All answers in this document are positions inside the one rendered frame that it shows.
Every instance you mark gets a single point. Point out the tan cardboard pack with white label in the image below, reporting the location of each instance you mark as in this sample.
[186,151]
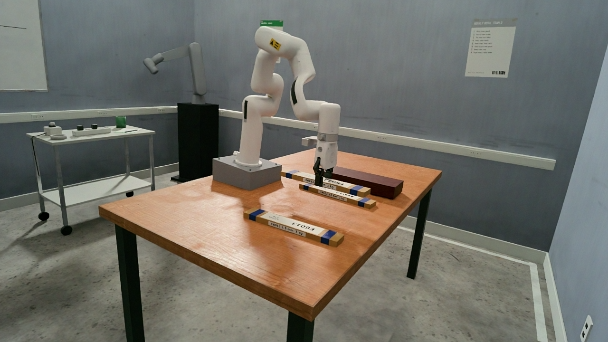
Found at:
[359,201]
[293,226]
[332,184]

